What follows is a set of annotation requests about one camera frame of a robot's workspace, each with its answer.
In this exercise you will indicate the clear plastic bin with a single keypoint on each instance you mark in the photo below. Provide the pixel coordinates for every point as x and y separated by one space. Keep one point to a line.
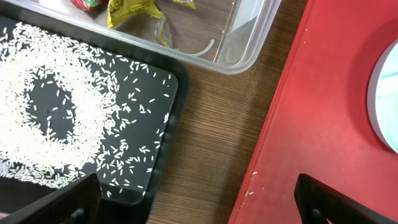
222 36

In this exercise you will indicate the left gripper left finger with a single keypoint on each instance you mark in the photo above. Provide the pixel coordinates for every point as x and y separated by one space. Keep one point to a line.
78 201

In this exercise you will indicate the red serving tray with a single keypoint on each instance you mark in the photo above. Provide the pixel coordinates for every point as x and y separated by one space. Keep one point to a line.
318 122

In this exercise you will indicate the light blue plate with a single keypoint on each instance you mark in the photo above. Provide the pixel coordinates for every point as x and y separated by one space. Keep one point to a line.
382 97

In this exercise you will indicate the black plastic tray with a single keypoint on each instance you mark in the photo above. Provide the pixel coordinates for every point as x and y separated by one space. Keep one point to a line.
16 195

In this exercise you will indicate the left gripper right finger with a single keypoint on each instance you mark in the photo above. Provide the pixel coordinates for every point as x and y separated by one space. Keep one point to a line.
319 203

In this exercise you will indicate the yellow snack wrapper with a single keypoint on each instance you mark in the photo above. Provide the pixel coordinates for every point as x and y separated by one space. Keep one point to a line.
120 10

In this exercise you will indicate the white rice pile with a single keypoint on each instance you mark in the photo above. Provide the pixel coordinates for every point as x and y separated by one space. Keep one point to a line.
69 109

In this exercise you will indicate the red snack wrapper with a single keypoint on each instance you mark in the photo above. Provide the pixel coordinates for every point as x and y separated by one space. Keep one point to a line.
87 5

